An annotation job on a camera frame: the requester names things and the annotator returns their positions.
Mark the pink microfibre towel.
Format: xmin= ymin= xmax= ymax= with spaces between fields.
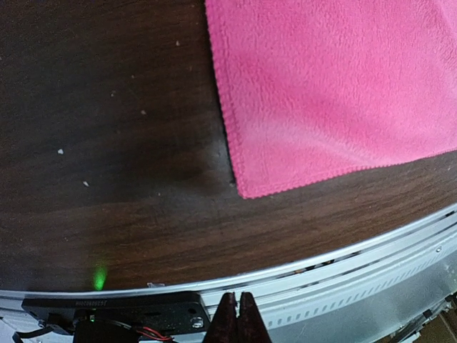
xmin=205 ymin=1 xmax=456 ymax=199

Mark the aluminium front rail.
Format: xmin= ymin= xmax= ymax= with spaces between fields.
xmin=1 ymin=206 xmax=456 ymax=342

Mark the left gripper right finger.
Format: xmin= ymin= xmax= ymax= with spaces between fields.
xmin=237 ymin=292 xmax=272 ymax=343

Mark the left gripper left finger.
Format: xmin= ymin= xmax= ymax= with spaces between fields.
xmin=203 ymin=293 xmax=238 ymax=343

